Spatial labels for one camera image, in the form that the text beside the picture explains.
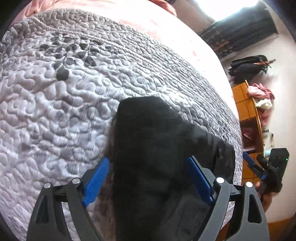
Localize black pants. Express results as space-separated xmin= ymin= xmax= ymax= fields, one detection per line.
xmin=111 ymin=96 xmax=235 ymax=240

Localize right hand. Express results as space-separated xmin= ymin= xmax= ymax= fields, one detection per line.
xmin=255 ymin=182 xmax=273 ymax=212

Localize wooden dresser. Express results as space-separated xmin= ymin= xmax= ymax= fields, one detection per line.
xmin=231 ymin=79 xmax=266 ymax=186

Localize pink clothes pile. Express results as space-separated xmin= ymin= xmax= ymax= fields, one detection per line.
xmin=247 ymin=83 xmax=275 ymax=128

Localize coat rack with dark coats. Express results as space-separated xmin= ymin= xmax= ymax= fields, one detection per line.
xmin=228 ymin=55 xmax=276 ymax=84

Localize dark patterned curtains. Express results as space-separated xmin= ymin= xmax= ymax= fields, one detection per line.
xmin=198 ymin=1 xmax=278 ymax=59

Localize grey quilted bedspread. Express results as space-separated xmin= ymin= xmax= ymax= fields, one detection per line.
xmin=1 ymin=9 xmax=242 ymax=240

